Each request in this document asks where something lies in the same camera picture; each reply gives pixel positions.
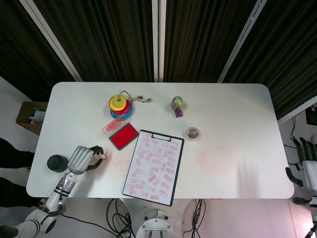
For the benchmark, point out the black clipboard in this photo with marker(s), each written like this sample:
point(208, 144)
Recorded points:
point(161, 139)

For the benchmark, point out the brown cardboard box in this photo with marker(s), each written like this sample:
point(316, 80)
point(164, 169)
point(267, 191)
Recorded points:
point(23, 119)

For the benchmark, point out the slanted white frame post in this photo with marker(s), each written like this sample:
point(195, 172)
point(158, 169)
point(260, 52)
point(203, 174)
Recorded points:
point(243, 39)
point(294, 110)
point(51, 39)

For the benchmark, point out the red ink pad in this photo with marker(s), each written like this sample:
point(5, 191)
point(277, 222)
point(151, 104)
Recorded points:
point(123, 136)

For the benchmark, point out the upright white frame post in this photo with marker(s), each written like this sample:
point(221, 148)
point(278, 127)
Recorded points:
point(155, 37)
point(162, 37)

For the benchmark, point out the clear round paper clip box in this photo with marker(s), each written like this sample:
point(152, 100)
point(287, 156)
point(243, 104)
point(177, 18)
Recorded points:
point(193, 133)

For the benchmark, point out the black trouser leg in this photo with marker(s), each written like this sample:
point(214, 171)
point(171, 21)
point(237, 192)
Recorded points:
point(12, 153)
point(15, 193)

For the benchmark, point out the purple toy block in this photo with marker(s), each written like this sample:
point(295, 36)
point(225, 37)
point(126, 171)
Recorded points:
point(178, 113)

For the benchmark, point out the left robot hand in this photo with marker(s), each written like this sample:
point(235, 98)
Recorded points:
point(79, 160)

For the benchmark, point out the white and red stamp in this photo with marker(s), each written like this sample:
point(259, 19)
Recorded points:
point(100, 157)

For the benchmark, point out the dark pleated curtain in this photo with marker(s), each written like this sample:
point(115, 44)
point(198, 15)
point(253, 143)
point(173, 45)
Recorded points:
point(284, 49)
point(203, 37)
point(104, 37)
point(19, 49)

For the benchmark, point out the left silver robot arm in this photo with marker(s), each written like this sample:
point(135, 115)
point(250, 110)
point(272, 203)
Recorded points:
point(64, 186)

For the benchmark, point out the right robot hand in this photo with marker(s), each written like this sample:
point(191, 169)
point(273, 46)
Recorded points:
point(310, 173)

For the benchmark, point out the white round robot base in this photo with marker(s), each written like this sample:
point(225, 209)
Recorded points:
point(156, 224)

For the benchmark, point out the black round knob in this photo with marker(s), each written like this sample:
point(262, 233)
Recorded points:
point(57, 163)

